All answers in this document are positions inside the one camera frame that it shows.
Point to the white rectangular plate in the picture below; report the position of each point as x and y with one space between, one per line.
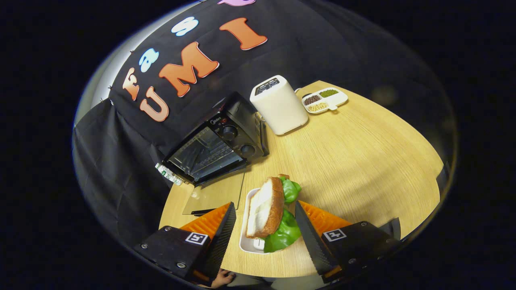
244 239

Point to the white divided dish with beans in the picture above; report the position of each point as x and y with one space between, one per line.
336 100

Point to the black backdrop cloth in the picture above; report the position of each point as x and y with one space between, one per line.
290 52

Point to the white slot toaster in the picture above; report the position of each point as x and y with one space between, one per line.
282 108

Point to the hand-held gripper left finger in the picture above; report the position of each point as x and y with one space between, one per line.
225 237

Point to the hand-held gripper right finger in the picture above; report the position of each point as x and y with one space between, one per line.
308 237

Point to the plastic bottle with green label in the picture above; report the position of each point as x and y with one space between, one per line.
169 174

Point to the toast and lettuce sandwich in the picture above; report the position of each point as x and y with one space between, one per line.
266 205

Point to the black toaster oven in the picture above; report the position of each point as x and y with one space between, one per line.
238 114

